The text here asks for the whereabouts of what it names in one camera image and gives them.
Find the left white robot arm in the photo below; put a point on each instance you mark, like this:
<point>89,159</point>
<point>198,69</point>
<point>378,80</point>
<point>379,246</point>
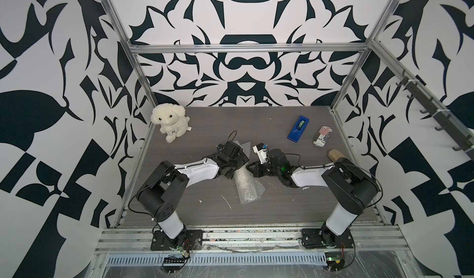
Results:
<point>164,188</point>

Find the flag print soda can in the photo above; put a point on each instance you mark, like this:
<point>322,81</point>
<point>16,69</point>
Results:
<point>322,136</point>

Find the blue tape dispenser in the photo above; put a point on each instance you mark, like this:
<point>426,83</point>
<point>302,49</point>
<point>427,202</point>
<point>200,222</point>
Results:
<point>298,129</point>

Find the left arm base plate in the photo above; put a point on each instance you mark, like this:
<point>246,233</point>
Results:
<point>188,239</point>

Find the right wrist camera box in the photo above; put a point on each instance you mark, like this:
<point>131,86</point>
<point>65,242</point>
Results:
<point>261,150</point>

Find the right electronics board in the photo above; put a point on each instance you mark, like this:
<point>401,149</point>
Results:
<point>335,261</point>

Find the aluminium frame crossbar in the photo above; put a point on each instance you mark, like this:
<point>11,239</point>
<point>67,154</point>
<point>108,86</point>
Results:
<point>246,48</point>

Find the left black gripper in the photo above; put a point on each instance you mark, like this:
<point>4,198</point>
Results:
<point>241,162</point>

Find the oval wooden block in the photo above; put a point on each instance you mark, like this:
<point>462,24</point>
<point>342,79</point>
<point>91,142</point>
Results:
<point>335,155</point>

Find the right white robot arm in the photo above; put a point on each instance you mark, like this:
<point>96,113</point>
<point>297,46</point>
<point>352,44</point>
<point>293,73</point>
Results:
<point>353,188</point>

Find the left electronics board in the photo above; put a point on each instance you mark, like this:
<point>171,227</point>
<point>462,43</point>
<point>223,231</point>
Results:
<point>171,264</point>

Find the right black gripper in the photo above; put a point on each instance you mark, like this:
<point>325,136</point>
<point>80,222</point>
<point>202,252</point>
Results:
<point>256,168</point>

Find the clear bubble wrap sheet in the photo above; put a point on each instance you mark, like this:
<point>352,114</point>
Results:
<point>249,188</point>

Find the white slotted cable duct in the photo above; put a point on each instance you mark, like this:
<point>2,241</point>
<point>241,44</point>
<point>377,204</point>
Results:
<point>224,259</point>

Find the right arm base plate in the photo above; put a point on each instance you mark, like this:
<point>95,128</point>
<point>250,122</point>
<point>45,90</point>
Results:
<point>325,238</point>

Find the electronics board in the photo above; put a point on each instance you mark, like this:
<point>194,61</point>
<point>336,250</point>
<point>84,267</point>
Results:
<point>335,261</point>
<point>171,264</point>

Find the white plush toy dog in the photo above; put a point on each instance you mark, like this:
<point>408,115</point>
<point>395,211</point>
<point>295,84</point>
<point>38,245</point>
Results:
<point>172,120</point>

